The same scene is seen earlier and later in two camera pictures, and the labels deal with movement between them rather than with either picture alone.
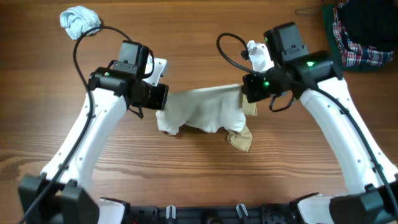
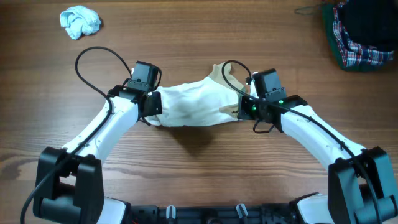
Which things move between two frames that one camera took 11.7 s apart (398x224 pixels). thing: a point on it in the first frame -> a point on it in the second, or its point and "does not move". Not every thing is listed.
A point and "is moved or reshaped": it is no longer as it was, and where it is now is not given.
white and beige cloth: x=209 y=109 is moved or reshaped
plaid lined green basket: x=363 y=34 does not move
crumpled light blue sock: x=77 y=20 does not move
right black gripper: x=249 y=88 -> x=244 y=107
